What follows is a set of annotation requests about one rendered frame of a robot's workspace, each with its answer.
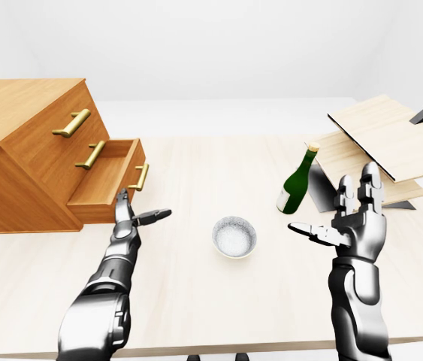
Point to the pale wooden slat rack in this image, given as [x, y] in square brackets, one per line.
[391, 143]

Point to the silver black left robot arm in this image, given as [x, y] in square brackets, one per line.
[102, 297]

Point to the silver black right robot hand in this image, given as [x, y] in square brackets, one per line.
[363, 229]

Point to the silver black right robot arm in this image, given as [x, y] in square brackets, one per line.
[357, 308]

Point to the wooden cabinet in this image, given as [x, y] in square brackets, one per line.
[16, 188]

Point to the small dark shape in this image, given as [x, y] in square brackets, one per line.
[193, 358]
[242, 357]

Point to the speckled white bowl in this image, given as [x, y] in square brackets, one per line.
[233, 238]

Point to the green glass bottle with cork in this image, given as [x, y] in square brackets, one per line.
[295, 188]

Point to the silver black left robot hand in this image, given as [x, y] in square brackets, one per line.
[125, 229]

